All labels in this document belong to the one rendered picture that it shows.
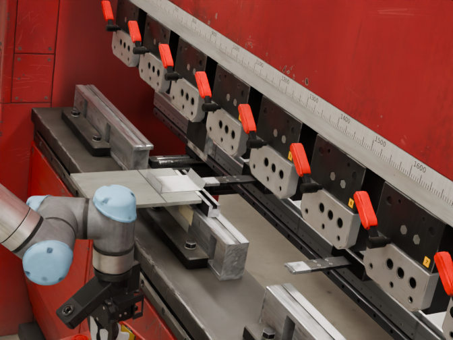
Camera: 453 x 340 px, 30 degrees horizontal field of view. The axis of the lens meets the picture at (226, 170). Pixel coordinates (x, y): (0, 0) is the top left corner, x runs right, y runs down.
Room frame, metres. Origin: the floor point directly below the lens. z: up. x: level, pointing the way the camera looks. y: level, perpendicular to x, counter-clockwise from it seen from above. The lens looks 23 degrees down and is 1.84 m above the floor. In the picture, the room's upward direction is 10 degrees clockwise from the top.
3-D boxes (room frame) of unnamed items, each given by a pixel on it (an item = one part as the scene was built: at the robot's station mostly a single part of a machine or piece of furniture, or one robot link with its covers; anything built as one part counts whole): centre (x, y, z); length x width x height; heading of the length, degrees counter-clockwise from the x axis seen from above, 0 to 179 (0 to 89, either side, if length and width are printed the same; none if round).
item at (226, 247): (1.84, 0.05, 0.92); 0.39 x 0.06 x 0.10; 31
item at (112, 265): (1.36, 0.18, 1.06); 0.08 x 0.08 x 0.05
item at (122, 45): (2.24, 0.30, 1.26); 0.15 x 0.09 x 0.17; 31
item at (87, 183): (1.81, 0.20, 1.00); 0.26 x 0.18 x 0.01; 121
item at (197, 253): (1.82, 0.11, 0.89); 0.30 x 0.05 x 0.03; 31
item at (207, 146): (1.88, 0.08, 1.13); 0.10 x 0.02 x 0.10; 31
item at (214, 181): (1.96, -0.05, 1.01); 0.26 x 0.12 x 0.05; 121
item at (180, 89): (1.90, 0.09, 1.26); 0.15 x 0.09 x 0.17; 31
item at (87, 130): (2.37, 0.44, 0.89); 0.30 x 0.05 x 0.03; 31
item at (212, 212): (1.86, 0.06, 0.98); 0.20 x 0.03 x 0.03; 31
